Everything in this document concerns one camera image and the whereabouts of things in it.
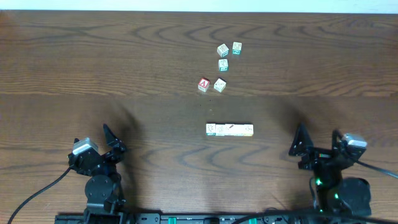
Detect wooden block green J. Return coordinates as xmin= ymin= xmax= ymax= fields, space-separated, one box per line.
xmin=243 ymin=124 xmax=254 ymax=136

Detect wooden block blue X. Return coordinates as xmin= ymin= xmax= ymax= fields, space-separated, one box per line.
xmin=224 ymin=124 xmax=235 ymax=136

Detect wooden block bee picture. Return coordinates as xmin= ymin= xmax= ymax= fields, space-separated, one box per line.
xmin=215 ymin=124 xmax=225 ymax=136

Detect wooden block umbrella seven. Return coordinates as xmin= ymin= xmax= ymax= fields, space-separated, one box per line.
xmin=206 ymin=123 xmax=216 ymax=136

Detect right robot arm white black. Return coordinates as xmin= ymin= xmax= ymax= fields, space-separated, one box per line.
xmin=289 ymin=124 xmax=371 ymax=217

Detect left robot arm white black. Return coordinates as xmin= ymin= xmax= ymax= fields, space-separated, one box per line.
xmin=68 ymin=124 xmax=128 ymax=223

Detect wooden block yellow W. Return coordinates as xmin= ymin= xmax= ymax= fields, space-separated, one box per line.
xmin=213 ymin=78 xmax=226 ymax=93

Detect wooden block red A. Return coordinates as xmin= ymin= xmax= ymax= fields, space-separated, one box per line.
xmin=198 ymin=78 xmax=210 ymax=92

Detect wooden block green L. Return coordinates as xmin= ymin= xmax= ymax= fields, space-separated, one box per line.
xmin=218 ymin=58 xmax=229 ymax=72

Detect wooden block green Z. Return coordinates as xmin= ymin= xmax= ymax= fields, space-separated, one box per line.
xmin=232 ymin=42 xmax=242 ymax=55

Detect wooden block green 4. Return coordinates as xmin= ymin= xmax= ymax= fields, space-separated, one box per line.
xmin=216 ymin=44 xmax=229 ymax=58

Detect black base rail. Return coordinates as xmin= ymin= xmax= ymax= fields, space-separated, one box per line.
xmin=54 ymin=213 xmax=382 ymax=224

